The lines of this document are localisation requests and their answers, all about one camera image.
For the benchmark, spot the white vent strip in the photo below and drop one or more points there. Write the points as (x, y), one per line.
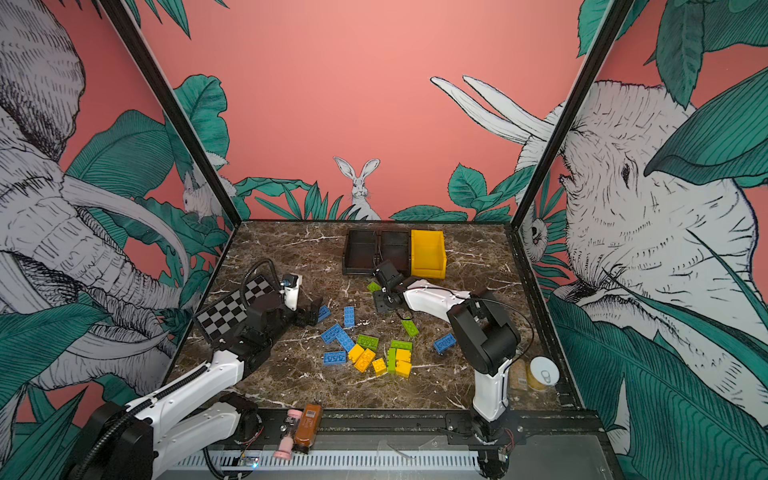
(358, 460)

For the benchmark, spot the glass spice jar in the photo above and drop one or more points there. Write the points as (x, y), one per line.
(518, 375)

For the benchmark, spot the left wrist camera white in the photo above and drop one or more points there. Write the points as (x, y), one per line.
(290, 289)

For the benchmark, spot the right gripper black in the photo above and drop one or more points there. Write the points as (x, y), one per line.
(379, 300)

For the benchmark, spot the checkerboard calibration board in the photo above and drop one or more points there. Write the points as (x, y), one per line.
(220, 322)

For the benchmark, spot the green lego brick standing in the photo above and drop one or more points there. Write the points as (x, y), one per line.
(391, 360)

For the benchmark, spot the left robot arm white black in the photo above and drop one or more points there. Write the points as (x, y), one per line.
(145, 437)

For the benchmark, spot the blue lego brick angled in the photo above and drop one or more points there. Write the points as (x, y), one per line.
(331, 334)

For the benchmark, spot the yellow lego brick small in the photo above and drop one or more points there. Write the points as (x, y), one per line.
(355, 353)
(379, 366)

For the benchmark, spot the blue lego brick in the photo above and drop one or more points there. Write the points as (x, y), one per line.
(443, 344)
(323, 313)
(334, 358)
(349, 317)

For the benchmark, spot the white lid yellow can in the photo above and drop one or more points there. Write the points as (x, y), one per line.
(542, 373)

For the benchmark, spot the pink bottle on rail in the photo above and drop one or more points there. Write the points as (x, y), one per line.
(288, 431)

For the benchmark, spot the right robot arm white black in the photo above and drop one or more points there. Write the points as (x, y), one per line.
(481, 324)

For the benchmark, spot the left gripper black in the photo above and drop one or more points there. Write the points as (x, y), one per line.
(303, 319)

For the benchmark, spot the black front rail frame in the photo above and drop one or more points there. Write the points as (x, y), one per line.
(493, 442)

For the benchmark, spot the black bin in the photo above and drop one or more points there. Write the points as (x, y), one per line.
(394, 245)
(360, 252)

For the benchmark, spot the blue lego brick front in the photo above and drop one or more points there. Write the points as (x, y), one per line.
(334, 358)

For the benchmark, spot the yellow lego brick long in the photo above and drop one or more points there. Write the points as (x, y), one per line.
(365, 360)

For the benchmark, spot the yellow storage bin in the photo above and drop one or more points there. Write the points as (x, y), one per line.
(428, 254)

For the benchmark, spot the yellow lego brick small front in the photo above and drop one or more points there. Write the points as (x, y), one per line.
(379, 366)

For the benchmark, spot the blue lego brick diagonal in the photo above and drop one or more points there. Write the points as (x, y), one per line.
(345, 341)

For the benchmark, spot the brown bottle on rail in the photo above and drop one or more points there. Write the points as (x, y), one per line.
(308, 426)

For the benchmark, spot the yellow lego brick small left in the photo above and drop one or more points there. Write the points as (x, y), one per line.
(355, 353)

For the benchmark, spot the green lego brick flat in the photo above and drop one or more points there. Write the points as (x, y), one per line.
(402, 345)

